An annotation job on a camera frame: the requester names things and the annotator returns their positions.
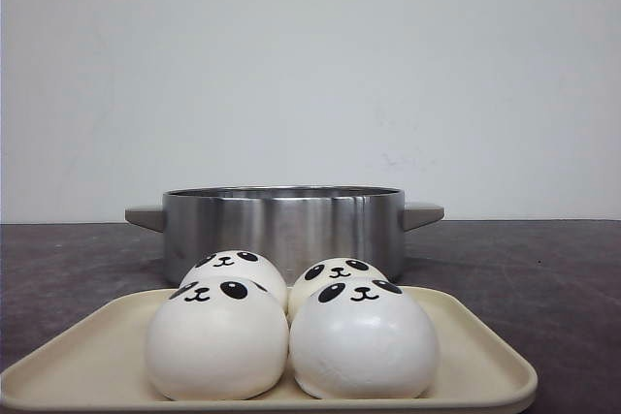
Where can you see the cream plastic tray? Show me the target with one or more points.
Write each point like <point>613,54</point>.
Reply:
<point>97,366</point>

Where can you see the stainless steel steamer pot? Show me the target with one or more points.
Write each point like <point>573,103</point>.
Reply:
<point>292,226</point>

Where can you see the cream panda bun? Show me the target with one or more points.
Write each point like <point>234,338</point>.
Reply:
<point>323,273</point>

